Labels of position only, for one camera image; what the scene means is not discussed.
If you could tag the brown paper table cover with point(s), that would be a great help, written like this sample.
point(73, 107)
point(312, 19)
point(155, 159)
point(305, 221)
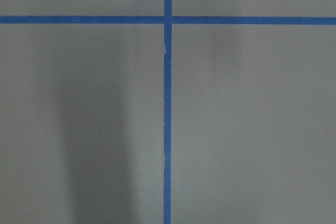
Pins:
point(82, 123)

